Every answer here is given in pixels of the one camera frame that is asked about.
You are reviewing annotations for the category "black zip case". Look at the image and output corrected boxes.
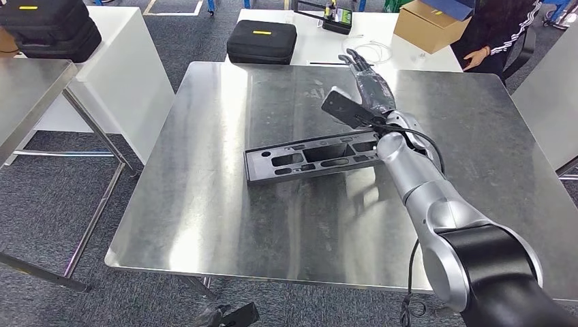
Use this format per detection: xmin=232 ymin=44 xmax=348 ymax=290
xmin=226 ymin=20 xmax=298 ymax=65

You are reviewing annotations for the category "tan cardboard box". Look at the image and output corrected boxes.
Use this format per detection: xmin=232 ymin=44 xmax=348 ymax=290
xmin=0 ymin=27 xmax=19 ymax=57

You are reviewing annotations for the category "stainless steel workbench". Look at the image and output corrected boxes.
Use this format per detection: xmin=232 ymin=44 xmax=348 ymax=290
xmin=104 ymin=61 xmax=578 ymax=303
xmin=0 ymin=59 xmax=136 ymax=294
xmin=555 ymin=155 xmax=578 ymax=181

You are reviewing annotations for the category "blue trolley frame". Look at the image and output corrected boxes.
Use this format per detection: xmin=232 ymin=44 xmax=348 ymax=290
xmin=541 ymin=0 xmax=578 ymax=30

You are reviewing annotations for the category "black bag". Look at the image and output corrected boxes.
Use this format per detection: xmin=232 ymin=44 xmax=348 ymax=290
xmin=0 ymin=0 xmax=102 ymax=63

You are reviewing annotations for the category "small black device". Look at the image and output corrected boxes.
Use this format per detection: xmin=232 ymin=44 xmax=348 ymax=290
xmin=321 ymin=6 xmax=354 ymax=35

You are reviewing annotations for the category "blue folder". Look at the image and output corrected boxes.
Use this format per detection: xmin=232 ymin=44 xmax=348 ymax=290
xmin=422 ymin=0 xmax=476 ymax=21

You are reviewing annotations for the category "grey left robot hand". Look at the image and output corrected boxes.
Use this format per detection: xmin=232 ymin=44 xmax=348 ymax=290
xmin=194 ymin=305 xmax=231 ymax=327

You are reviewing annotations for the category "black plastic car trim part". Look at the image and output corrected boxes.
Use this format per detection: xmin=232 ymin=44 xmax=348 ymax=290
xmin=243 ymin=129 xmax=382 ymax=185

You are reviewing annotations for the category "brown cardboard box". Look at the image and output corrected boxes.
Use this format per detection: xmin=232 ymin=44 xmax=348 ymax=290
xmin=393 ymin=0 xmax=473 ymax=55

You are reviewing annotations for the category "black desk stand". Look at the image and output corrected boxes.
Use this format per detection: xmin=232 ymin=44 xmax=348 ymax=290
xmin=293 ymin=0 xmax=337 ymax=21

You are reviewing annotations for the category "person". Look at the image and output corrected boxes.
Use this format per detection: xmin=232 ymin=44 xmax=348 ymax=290
xmin=451 ymin=0 xmax=543 ymax=82

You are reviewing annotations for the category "white coiled cable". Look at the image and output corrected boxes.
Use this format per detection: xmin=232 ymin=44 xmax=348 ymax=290
xmin=341 ymin=35 xmax=393 ymax=65

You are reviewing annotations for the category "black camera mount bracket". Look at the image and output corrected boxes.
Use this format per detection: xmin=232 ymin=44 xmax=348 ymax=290
xmin=221 ymin=302 xmax=260 ymax=327
xmin=321 ymin=87 xmax=384 ymax=129

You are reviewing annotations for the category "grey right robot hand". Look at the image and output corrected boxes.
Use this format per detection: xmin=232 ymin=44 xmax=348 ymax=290
xmin=338 ymin=48 xmax=397 ymax=116

